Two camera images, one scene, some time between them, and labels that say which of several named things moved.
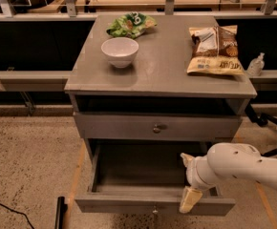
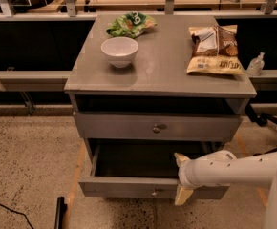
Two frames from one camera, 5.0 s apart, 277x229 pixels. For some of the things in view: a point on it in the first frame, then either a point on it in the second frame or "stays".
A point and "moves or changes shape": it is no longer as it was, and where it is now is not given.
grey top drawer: x=159 y=126 stays
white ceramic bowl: x=119 y=51 stays
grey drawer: x=144 y=180 moves or changes shape
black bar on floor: x=62 y=207 stays
